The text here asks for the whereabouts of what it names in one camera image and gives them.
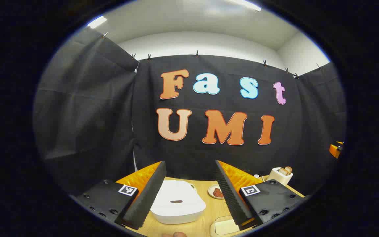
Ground cream rice box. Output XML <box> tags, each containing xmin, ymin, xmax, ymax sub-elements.
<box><xmin>210</xmin><ymin>216</ymin><xmax>240</xmax><ymax>237</ymax></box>

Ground white round plate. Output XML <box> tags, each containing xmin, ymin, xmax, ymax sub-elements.
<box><xmin>208</xmin><ymin>184</ymin><xmax>225</xmax><ymax>199</ymax></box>

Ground white rice cooker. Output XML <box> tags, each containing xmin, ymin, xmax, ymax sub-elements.
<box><xmin>150</xmin><ymin>180</ymin><xmax>206</xmax><ymax>225</ymax></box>

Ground white toaster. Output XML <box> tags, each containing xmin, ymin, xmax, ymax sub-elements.
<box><xmin>266</xmin><ymin>167</ymin><xmax>293</xmax><ymax>186</ymax></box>

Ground ceiling light panel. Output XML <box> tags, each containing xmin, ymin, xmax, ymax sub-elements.
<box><xmin>88</xmin><ymin>16</ymin><xmax>108</xmax><ymax>29</ymax></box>

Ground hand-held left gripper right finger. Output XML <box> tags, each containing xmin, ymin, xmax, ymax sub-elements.
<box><xmin>215</xmin><ymin>160</ymin><xmax>305</xmax><ymax>231</ymax></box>

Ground black backdrop cloth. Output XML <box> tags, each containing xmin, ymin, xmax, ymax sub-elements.
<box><xmin>33</xmin><ymin>28</ymin><xmax>347</xmax><ymax>198</ymax></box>

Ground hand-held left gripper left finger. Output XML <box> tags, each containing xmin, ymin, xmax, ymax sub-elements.
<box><xmin>74</xmin><ymin>161</ymin><xmax>167</xmax><ymax>230</ymax></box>

